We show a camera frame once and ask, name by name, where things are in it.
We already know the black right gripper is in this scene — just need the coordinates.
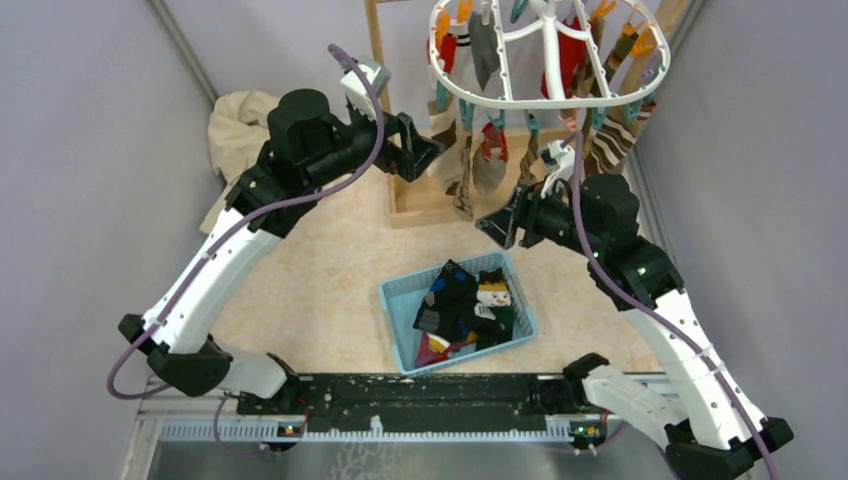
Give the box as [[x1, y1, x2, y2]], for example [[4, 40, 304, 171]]
[[475, 173, 603, 259]]

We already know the black blue white sock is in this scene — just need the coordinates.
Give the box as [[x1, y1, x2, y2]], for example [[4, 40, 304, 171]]
[[413, 260, 478, 343]]

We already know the maroon pink sock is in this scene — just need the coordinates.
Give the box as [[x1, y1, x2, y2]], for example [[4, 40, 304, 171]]
[[414, 333, 466, 368]]

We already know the brown green argyle sock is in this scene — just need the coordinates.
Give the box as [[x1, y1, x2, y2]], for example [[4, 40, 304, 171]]
[[452, 130, 474, 221]]

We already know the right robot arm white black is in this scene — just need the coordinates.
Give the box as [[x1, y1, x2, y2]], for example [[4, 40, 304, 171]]
[[475, 174, 794, 479]]

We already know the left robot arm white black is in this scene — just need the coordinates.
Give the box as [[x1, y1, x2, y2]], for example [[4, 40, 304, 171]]
[[119, 89, 445, 414]]

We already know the teal hanger clip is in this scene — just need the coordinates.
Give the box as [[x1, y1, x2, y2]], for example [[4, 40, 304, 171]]
[[486, 109, 505, 131]]

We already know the pink hanger clip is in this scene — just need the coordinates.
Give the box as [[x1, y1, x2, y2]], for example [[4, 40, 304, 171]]
[[558, 110, 579, 132]]

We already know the white plastic sock hanger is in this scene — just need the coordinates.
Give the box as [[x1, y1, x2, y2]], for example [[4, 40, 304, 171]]
[[427, 0, 671, 110]]

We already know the cream brown patch sock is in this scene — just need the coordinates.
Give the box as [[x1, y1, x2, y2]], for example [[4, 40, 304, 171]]
[[427, 105, 463, 193]]

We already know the brown tan striped sock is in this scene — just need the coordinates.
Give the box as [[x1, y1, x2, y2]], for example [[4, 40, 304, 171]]
[[517, 131, 539, 185]]

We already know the grey red reindeer sock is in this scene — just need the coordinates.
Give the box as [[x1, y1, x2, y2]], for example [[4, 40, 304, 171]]
[[472, 122, 509, 195]]

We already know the brown white striped sock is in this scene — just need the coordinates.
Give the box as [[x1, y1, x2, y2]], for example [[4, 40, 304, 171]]
[[584, 98, 657, 175]]

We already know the grey ankle sock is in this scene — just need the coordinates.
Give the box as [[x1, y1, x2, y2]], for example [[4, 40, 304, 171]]
[[468, 12, 501, 92]]

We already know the light blue plastic basket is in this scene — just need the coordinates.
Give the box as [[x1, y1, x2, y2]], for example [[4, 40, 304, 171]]
[[378, 251, 538, 377]]

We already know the red and cream sock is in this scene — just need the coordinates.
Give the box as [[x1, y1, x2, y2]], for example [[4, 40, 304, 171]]
[[541, 16, 586, 99]]

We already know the beige crumpled cloth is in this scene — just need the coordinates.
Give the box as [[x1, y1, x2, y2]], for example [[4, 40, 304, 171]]
[[199, 90, 280, 234]]

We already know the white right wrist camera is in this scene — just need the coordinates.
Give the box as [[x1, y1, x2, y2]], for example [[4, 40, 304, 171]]
[[539, 140, 576, 198]]

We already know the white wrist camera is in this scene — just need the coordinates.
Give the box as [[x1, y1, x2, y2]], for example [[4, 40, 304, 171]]
[[340, 57, 391, 120], [539, 140, 576, 198]]

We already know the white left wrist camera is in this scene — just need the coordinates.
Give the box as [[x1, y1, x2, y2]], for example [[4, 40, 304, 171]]
[[340, 57, 391, 120]]

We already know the wooden hanger stand frame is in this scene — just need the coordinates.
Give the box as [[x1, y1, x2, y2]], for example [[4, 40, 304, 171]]
[[364, 1, 697, 229]]

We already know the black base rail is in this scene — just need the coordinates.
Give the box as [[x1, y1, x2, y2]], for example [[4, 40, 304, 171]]
[[142, 372, 631, 455]]

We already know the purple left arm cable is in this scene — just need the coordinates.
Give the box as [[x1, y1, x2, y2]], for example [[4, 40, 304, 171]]
[[105, 43, 387, 458]]

